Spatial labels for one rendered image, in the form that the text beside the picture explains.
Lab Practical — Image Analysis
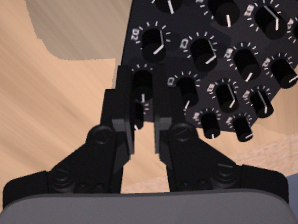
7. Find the black knob box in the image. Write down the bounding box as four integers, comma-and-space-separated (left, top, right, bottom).
121, 0, 298, 142

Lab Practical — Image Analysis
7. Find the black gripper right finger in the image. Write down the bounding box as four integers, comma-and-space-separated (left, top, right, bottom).
152, 64, 289, 205

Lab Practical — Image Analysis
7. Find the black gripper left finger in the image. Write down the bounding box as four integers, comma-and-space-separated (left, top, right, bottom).
3, 65, 135, 208

